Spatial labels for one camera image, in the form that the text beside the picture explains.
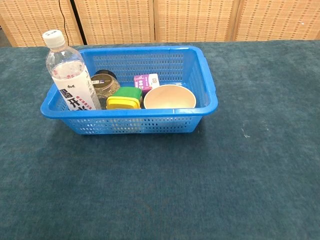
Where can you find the beige bowl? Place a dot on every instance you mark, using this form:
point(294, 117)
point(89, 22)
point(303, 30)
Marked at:
point(167, 98)

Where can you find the small purple box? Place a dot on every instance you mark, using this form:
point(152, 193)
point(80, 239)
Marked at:
point(145, 81)

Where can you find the clear plastic water bottle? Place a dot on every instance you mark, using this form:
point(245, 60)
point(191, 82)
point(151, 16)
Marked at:
point(72, 82)

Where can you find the green container with yellow lid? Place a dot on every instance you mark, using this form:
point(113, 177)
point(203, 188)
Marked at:
point(126, 96)

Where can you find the teal table cloth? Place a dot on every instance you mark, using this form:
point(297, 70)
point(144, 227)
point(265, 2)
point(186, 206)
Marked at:
point(160, 187)

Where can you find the bamboo folding screen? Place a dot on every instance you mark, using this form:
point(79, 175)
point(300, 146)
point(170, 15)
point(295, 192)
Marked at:
point(195, 20)

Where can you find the blue plastic basket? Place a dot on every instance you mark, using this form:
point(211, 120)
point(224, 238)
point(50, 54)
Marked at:
point(130, 122)

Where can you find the black tripod stand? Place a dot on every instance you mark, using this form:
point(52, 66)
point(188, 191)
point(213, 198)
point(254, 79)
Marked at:
point(78, 22)

